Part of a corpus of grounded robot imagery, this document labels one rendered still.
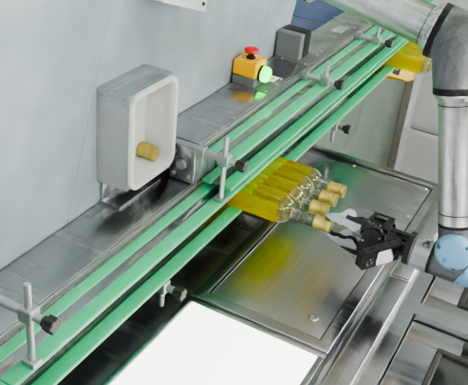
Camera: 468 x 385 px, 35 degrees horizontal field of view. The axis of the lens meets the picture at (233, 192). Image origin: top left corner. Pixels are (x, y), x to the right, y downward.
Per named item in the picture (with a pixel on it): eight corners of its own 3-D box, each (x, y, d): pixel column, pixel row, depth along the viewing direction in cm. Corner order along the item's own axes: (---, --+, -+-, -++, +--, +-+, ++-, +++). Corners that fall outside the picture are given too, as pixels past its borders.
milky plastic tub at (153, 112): (98, 182, 160) (130, 195, 156) (97, 86, 148) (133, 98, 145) (143, 152, 173) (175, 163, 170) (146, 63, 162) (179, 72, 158)
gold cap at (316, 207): (307, 214, 180) (323, 220, 179) (309, 202, 179) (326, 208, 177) (312, 208, 183) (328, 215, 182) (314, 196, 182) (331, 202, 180)
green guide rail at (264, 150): (201, 181, 176) (230, 192, 173) (201, 178, 175) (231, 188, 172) (411, 14, 311) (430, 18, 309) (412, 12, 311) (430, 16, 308)
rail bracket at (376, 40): (352, 40, 250) (389, 49, 245) (356, 18, 246) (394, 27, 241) (356, 37, 253) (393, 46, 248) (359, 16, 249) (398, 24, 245)
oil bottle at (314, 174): (241, 173, 198) (314, 198, 190) (243, 154, 195) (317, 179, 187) (251, 164, 202) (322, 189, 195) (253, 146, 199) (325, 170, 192)
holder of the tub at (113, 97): (96, 202, 163) (125, 213, 160) (96, 86, 149) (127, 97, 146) (141, 171, 176) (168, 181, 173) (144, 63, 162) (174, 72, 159)
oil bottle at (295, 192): (221, 189, 189) (295, 216, 181) (222, 170, 186) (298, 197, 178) (231, 180, 193) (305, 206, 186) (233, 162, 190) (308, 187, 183)
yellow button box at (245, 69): (230, 81, 204) (253, 88, 201) (232, 56, 200) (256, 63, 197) (241, 74, 209) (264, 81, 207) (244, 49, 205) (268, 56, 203)
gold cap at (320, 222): (310, 230, 175) (327, 236, 173) (312, 218, 173) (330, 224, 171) (316, 223, 178) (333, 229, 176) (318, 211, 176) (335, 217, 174)
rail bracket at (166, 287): (126, 296, 162) (177, 320, 157) (127, 272, 159) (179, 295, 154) (137, 287, 165) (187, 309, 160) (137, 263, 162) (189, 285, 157)
